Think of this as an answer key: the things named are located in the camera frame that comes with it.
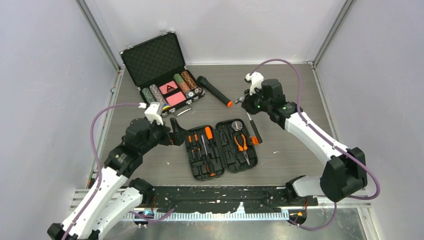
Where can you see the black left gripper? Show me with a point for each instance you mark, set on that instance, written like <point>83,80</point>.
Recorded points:
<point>177,136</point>

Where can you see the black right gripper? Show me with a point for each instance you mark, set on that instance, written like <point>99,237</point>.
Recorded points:
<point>247,105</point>

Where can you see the small black orange screwdriver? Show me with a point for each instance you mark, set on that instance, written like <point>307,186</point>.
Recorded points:
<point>190,144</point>
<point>197,143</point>

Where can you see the small claw hammer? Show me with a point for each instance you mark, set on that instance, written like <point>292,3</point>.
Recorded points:
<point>251,121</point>

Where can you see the long black orange screwdriver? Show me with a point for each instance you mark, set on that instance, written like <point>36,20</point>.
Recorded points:
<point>209,134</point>

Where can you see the black plastic tool case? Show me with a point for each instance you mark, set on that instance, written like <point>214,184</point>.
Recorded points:
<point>223,151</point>

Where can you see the round tape measure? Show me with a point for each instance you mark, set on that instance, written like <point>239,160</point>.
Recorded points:
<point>237,125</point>

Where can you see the orange case latch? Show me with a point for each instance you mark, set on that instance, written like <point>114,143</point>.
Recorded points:
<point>254,140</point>

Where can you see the black orange medium screwdriver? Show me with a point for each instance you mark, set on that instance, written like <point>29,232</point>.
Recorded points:
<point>209,165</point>

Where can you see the orange handled pliers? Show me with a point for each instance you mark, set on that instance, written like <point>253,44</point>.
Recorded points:
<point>241,143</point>

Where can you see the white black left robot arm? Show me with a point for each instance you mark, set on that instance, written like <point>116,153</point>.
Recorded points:
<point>113,194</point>

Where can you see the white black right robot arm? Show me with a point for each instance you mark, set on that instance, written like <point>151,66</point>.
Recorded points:
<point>342,175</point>

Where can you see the pink card deck lower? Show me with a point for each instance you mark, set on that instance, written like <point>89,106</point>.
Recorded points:
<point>176,98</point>

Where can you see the pink card deck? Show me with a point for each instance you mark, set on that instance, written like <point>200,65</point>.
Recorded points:
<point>168,87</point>
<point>176,98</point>

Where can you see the pink card deck upper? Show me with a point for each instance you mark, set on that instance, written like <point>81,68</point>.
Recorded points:
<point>168,87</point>

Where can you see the black orange flashlight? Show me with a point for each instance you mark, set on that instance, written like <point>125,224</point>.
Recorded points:
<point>203,82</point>

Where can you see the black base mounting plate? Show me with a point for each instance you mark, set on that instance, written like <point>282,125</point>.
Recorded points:
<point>221,199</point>

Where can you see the black poker chip case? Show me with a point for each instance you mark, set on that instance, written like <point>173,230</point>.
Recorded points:
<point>157,61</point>

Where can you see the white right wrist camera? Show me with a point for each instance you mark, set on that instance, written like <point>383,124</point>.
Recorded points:
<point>255,79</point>

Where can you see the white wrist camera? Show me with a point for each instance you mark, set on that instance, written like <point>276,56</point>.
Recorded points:
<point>152,112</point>
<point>255,79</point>

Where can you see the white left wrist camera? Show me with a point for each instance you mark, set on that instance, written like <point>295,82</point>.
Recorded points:
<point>152,112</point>

